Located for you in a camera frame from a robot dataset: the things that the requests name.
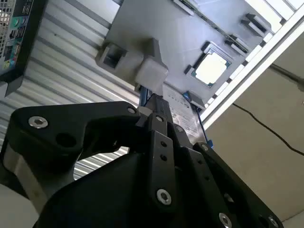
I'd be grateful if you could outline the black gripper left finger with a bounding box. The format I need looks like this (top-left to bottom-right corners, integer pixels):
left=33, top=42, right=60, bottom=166
left=4, top=94, right=178, bottom=213

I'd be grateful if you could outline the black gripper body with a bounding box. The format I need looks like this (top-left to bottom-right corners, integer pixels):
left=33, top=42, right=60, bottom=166
left=35, top=152, right=238, bottom=228

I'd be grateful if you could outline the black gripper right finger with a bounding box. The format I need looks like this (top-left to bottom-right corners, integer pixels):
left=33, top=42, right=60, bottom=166
left=167, top=122, right=285, bottom=228

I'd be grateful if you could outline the hard disk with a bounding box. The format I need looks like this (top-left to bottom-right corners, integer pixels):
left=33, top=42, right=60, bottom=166
left=139, top=85, right=213, bottom=148

